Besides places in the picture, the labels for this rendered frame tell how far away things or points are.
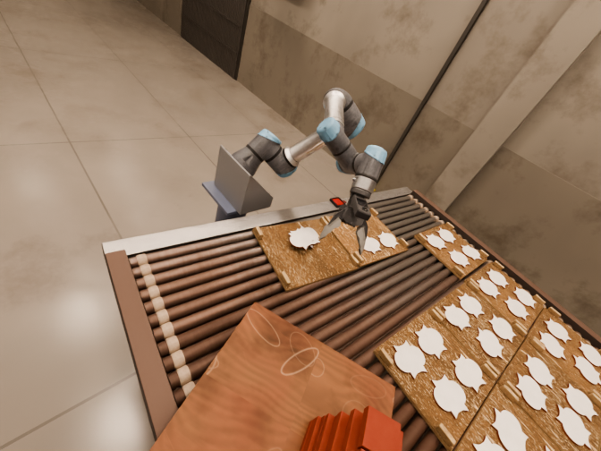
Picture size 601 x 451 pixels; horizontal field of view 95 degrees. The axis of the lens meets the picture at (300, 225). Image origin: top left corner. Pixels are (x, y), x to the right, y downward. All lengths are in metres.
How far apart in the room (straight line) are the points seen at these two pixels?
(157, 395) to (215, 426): 0.19
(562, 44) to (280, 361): 3.36
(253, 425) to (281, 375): 0.13
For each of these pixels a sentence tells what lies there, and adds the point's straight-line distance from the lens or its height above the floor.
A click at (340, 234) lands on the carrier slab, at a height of 0.94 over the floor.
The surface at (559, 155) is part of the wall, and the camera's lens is 3.63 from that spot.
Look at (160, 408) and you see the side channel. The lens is 0.89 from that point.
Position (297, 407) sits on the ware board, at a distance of 0.84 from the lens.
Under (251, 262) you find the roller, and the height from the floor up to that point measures 0.92.
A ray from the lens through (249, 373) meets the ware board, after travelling 0.83.
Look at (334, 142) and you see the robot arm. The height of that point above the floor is 1.48.
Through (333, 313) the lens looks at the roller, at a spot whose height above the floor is 0.92.
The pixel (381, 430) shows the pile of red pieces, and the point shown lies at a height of 1.29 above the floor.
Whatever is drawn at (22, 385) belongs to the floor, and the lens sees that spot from 2.04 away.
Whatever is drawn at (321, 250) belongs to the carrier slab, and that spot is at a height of 0.94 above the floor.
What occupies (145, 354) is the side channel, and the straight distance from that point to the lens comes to 0.94.
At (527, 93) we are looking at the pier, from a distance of 3.54.
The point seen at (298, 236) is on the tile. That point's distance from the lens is 1.29.
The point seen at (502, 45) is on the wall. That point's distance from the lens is 3.76.
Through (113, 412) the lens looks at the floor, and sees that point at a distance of 1.90.
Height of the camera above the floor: 1.81
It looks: 38 degrees down
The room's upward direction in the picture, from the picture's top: 24 degrees clockwise
